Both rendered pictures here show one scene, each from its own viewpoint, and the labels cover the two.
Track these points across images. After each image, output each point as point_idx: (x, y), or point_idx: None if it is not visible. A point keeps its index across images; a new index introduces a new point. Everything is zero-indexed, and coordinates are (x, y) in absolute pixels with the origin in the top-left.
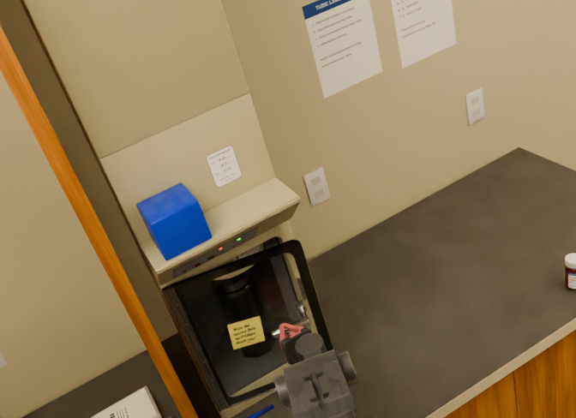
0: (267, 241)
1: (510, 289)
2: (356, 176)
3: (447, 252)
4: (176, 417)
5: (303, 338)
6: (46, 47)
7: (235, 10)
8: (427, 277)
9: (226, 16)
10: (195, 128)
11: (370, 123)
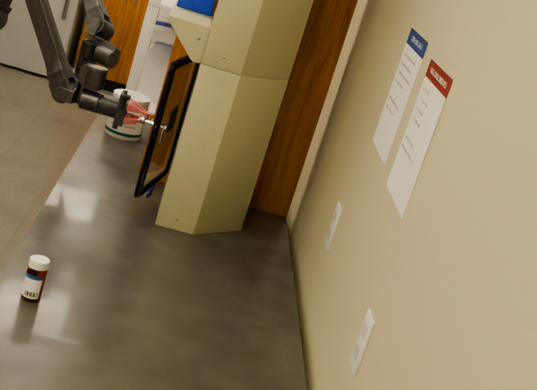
0: None
1: (85, 287)
2: (335, 259)
3: (188, 310)
4: (113, 49)
5: (105, 69)
6: None
7: None
8: (172, 286)
9: None
10: None
11: (359, 215)
